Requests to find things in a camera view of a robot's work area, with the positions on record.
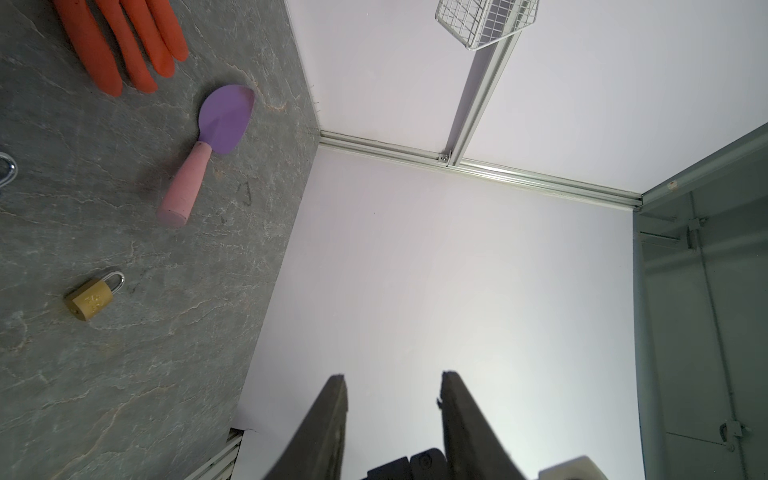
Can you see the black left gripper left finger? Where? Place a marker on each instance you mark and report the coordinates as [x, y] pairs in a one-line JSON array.
[[316, 450]]

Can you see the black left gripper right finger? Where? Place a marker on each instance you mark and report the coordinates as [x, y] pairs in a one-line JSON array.
[[472, 449]]

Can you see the brass padlock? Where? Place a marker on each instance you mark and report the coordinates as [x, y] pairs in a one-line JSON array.
[[93, 296]]

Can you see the grey metal cabinet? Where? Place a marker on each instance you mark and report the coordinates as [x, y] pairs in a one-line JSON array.
[[700, 317]]

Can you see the red rubber glove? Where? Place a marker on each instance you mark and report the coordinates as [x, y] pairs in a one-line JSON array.
[[147, 33]]

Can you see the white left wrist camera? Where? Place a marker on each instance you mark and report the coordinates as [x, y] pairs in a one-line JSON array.
[[580, 468]]

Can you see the purple trowel pink handle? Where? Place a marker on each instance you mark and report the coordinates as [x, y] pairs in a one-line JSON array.
[[223, 119]]

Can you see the aluminium frame rails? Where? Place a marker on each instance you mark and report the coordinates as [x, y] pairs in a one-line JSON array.
[[485, 74]]

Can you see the long white wire basket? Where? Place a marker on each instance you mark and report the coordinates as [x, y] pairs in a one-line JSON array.
[[477, 24]]

